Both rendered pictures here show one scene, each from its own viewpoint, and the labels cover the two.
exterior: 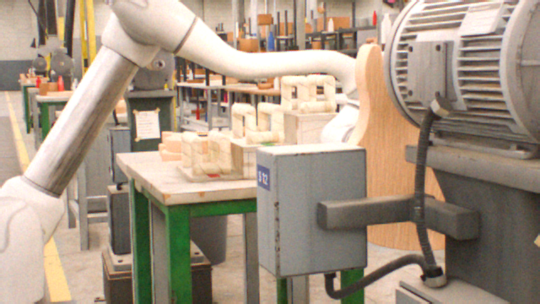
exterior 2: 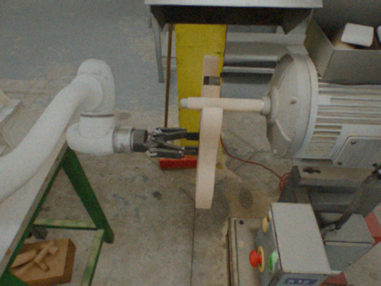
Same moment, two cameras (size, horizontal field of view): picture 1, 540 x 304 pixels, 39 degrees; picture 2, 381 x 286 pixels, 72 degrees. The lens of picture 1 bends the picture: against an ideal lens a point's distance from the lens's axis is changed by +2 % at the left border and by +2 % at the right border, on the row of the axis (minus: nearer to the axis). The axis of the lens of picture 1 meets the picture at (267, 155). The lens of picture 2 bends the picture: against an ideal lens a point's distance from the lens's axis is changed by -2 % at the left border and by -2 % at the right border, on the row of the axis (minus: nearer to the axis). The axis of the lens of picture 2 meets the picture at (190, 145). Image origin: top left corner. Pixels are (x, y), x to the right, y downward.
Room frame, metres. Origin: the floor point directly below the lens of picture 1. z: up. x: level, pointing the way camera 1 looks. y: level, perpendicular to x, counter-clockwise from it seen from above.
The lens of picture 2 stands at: (1.34, 0.25, 1.65)
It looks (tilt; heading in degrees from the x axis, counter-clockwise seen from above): 46 degrees down; 292
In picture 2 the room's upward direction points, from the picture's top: straight up
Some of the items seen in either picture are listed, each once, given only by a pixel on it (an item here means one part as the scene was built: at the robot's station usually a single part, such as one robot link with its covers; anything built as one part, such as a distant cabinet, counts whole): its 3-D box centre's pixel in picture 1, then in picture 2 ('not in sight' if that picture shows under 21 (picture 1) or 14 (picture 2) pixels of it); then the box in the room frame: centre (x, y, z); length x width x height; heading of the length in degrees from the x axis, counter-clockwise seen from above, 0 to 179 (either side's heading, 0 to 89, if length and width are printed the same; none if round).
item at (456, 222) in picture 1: (442, 217); (331, 201); (1.13, -0.26, 1.02); 0.13 x 0.04 x 0.04; 19
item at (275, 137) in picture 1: (266, 137); not in sight; (2.16, 0.00, 1.04); 0.11 x 0.03 x 0.03; 106
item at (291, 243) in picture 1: (342, 231); (307, 248); (1.17, -0.12, 0.99); 0.24 x 0.21 x 0.26; 19
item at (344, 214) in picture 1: (376, 210); (306, 221); (1.18, -0.17, 1.02); 0.19 x 0.04 x 0.04; 109
